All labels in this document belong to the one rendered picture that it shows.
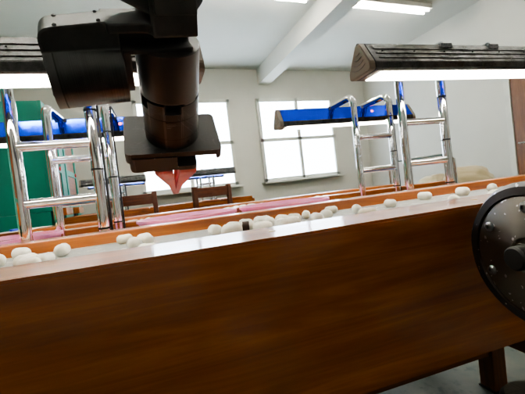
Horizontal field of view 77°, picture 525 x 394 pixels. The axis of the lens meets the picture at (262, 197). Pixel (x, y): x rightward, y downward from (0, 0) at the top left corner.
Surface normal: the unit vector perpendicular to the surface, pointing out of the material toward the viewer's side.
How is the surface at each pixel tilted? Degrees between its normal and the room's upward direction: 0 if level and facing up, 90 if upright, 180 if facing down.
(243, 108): 90
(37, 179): 90
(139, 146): 51
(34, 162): 90
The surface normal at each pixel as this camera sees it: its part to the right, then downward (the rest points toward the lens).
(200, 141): 0.16, -0.64
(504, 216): -0.98, 0.13
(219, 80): 0.35, -0.02
